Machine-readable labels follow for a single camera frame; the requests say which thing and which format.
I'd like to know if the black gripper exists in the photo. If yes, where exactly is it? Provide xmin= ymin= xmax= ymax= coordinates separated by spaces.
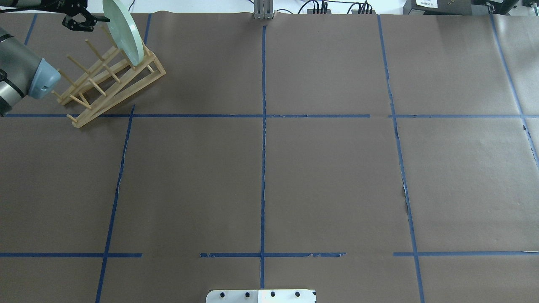
xmin=40 ymin=0 xmax=110 ymax=32

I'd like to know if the light green plate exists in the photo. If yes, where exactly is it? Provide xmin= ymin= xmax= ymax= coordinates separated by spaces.
xmin=102 ymin=0 xmax=144 ymax=66

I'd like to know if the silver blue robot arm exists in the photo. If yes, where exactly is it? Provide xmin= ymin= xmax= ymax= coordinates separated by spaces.
xmin=0 ymin=0 xmax=110 ymax=117

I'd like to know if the white mounting plate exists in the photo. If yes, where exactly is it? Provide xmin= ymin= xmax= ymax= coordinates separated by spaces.
xmin=205 ymin=288 xmax=317 ymax=303

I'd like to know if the wooden dish rack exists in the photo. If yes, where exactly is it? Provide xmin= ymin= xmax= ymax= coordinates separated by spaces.
xmin=52 ymin=26 xmax=166 ymax=128

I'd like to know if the black box with label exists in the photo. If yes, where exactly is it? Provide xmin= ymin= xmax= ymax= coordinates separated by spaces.
xmin=403 ymin=0 xmax=472 ymax=16

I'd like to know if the brown paper table cover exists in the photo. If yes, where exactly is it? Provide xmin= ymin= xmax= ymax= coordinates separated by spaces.
xmin=1 ymin=11 xmax=538 ymax=303

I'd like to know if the grey metal bracket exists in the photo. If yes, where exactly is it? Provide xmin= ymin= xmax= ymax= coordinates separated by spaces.
xmin=250 ymin=0 xmax=275 ymax=20

